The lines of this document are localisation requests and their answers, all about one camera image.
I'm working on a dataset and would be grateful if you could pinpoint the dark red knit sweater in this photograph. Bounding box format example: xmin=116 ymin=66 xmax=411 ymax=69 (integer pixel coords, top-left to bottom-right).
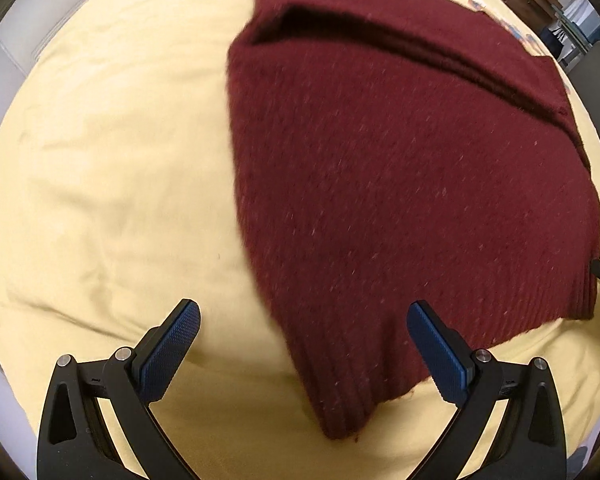
xmin=227 ymin=0 xmax=600 ymax=439

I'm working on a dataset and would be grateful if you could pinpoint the yellow dinosaur print bedspread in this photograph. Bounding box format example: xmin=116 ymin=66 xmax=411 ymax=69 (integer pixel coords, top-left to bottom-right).
xmin=0 ymin=0 xmax=600 ymax=479

